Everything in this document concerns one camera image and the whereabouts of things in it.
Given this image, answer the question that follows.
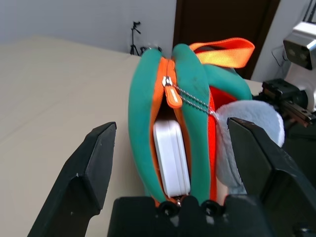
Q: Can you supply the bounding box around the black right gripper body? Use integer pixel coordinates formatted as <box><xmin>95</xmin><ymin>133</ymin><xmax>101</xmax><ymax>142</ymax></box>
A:
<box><xmin>251</xmin><ymin>78</ymin><xmax>313</xmax><ymax>129</ymax></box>

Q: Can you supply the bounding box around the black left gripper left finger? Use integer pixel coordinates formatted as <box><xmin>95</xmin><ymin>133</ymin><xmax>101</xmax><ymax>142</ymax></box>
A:
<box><xmin>27</xmin><ymin>121</ymin><xmax>117</xmax><ymax>237</ymax></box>

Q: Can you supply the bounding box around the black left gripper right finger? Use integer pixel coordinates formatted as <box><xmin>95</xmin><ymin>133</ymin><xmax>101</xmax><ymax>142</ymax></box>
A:
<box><xmin>226</xmin><ymin>117</ymin><xmax>316</xmax><ymax>237</ymax></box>

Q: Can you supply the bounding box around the grey white plush shark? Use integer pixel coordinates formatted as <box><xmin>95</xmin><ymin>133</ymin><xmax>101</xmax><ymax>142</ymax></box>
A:
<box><xmin>214</xmin><ymin>100</ymin><xmax>286</xmax><ymax>196</ymax></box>

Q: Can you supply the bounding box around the white plastic pencil case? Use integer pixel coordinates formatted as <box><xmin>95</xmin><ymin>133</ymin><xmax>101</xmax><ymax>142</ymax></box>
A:
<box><xmin>153</xmin><ymin>119</ymin><xmax>191</xmax><ymax>198</ymax></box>

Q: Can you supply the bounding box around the orange and teal backpack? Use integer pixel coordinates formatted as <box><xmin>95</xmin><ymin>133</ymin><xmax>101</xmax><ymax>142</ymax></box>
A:
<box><xmin>128</xmin><ymin>37</ymin><xmax>255</xmax><ymax>208</ymax></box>

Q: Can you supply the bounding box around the dark brown door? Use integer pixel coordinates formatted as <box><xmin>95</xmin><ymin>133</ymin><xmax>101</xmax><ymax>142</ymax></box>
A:
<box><xmin>172</xmin><ymin>0</ymin><xmax>281</xmax><ymax>81</ymax></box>

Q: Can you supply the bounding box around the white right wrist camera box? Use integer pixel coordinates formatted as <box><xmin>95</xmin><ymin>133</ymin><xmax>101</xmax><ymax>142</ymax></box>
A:
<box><xmin>283</xmin><ymin>21</ymin><xmax>316</xmax><ymax>111</ymax></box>

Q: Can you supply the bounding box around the silver ball chain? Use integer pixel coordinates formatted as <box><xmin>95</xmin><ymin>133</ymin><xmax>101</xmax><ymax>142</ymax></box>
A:
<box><xmin>172</xmin><ymin>83</ymin><xmax>218</xmax><ymax>117</ymax></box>

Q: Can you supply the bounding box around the black camera tripod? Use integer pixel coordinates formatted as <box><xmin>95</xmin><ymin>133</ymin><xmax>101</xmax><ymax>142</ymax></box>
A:
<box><xmin>129</xmin><ymin>21</ymin><xmax>142</xmax><ymax>56</ymax></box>

